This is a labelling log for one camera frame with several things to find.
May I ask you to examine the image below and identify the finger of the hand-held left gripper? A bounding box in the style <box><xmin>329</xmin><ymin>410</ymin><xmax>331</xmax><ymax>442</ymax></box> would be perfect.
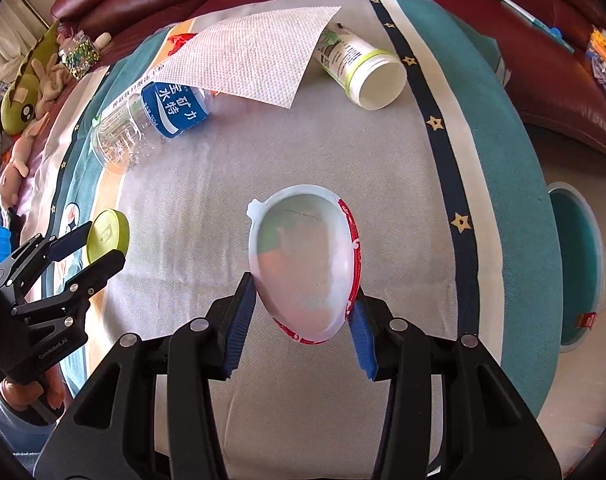
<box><xmin>12</xmin><ymin>249</ymin><xmax>128</xmax><ymax>318</ymax></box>
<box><xmin>0</xmin><ymin>220</ymin><xmax>94</xmax><ymax>292</ymax></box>

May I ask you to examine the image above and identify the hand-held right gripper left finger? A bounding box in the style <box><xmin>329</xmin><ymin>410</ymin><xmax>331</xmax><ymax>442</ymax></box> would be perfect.
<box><xmin>33</xmin><ymin>271</ymin><xmax>258</xmax><ymax>480</ymax></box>

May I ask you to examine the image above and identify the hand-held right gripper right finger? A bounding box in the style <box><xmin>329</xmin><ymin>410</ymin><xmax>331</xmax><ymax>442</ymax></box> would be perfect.
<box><xmin>347</xmin><ymin>280</ymin><xmax>564</xmax><ymax>480</ymax></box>

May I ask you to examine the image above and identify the crushed white plastic cup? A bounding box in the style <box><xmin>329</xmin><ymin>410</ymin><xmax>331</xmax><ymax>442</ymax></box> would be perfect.
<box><xmin>245</xmin><ymin>184</ymin><xmax>365</xmax><ymax>345</ymax></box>

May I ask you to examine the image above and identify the teal trash bin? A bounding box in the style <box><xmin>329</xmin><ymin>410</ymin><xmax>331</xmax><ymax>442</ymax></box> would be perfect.
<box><xmin>546</xmin><ymin>181</ymin><xmax>606</xmax><ymax>356</ymax></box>

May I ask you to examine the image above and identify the person's left hand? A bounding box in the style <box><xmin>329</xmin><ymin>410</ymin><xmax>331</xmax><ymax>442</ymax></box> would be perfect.
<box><xmin>0</xmin><ymin>375</ymin><xmax>66</xmax><ymax>414</ymax></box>

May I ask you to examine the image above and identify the yellow-green round lid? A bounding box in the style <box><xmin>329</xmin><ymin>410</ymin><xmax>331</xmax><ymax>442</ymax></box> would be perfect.
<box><xmin>85</xmin><ymin>209</ymin><xmax>130</xmax><ymax>266</ymax></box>

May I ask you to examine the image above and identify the blue plastic basket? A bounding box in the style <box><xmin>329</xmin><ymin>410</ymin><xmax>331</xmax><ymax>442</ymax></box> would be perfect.
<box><xmin>0</xmin><ymin>225</ymin><xmax>14</xmax><ymax>282</ymax></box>

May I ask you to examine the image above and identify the person's light clothing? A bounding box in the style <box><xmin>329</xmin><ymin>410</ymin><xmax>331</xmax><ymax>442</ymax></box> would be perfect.
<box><xmin>0</xmin><ymin>399</ymin><xmax>54</xmax><ymax>443</ymax></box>

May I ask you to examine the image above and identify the striped teal printed blanket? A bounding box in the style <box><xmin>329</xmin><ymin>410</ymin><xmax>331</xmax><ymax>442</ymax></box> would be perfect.
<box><xmin>0</xmin><ymin>0</ymin><xmax>565</xmax><ymax>480</ymax></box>

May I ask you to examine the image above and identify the green plush toy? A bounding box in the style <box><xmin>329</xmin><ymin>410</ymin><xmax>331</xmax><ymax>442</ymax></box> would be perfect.
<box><xmin>0</xmin><ymin>20</ymin><xmax>62</xmax><ymax>136</ymax></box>

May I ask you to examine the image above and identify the clear water bottle blue label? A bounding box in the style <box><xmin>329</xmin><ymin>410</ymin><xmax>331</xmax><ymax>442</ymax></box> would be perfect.
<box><xmin>89</xmin><ymin>81</ymin><xmax>218</xmax><ymax>175</ymax></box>

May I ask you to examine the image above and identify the jar of colourful beads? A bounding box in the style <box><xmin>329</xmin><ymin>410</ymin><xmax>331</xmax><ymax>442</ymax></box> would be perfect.
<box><xmin>58</xmin><ymin>30</ymin><xmax>102</xmax><ymax>81</ymax></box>

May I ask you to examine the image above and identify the red plastic wrapper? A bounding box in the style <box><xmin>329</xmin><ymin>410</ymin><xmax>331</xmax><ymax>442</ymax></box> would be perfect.
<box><xmin>165</xmin><ymin>32</ymin><xmax>199</xmax><ymax>56</ymax></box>

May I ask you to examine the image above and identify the white paper towel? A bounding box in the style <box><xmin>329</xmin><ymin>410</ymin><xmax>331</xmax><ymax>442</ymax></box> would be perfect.
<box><xmin>153</xmin><ymin>5</ymin><xmax>343</xmax><ymax>110</ymax></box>

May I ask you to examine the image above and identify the white plastic bottle green band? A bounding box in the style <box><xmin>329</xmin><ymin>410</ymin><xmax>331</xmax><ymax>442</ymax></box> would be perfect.
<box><xmin>313</xmin><ymin>22</ymin><xmax>408</xmax><ymax>111</ymax></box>

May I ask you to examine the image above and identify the dark red leather sofa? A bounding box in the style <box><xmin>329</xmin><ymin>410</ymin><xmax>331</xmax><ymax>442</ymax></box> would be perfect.
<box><xmin>50</xmin><ymin>0</ymin><xmax>606</xmax><ymax>162</ymax></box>

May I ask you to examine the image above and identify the thin light blue book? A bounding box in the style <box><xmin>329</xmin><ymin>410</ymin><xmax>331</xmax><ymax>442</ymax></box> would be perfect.
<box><xmin>500</xmin><ymin>0</ymin><xmax>577</xmax><ymax>54</ymax></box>

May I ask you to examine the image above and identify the pile of colourful toys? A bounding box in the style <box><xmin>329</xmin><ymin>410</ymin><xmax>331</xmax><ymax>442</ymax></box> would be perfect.
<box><xmin>583</xmin><ymin>24</ymin><xmax>606</xmax><ymax>77</ymax></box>

